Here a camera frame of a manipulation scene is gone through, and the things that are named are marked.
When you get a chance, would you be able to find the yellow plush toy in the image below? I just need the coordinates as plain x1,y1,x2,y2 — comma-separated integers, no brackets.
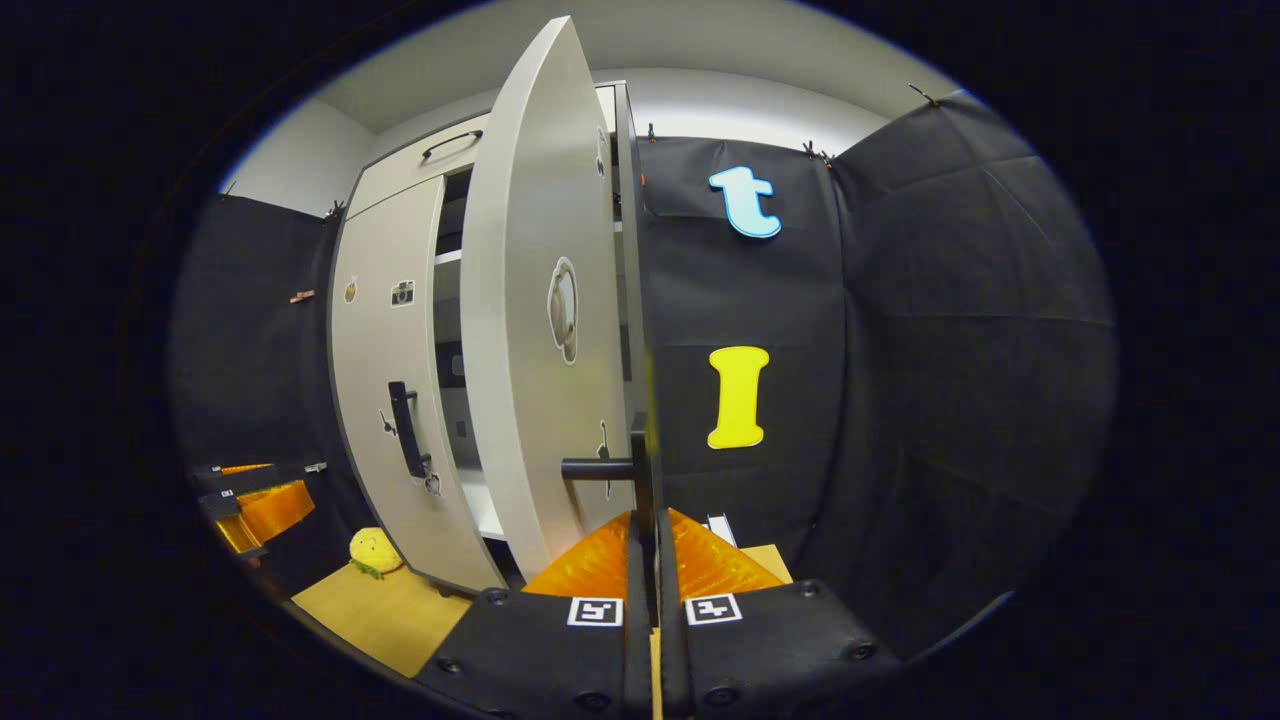
348,526,407,580

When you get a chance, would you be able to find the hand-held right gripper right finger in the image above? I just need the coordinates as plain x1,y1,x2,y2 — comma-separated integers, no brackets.
655,508,906,720

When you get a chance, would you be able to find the grey cabinet door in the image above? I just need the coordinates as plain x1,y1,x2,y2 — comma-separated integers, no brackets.
328,175,508,595
458,14,646,583

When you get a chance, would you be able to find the black curved drawer handle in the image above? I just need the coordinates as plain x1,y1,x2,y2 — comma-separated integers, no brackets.
420,129,485,162

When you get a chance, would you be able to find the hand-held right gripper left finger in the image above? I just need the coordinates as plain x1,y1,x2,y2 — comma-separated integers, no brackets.
413,510,656,720

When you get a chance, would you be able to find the black backdrop cloth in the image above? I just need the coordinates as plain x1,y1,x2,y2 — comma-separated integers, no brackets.
168,88,1119,663

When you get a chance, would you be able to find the grey double-door shoe cabinet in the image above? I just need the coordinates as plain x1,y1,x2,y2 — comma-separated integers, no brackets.
326,80,661,597

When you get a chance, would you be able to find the black vertical door handle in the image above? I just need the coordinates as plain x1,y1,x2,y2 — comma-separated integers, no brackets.
387,380,433,481
560,412,663,626

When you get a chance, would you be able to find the grey cabinet top drawer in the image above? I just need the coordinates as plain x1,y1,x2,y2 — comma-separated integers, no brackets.
345,85,626,219

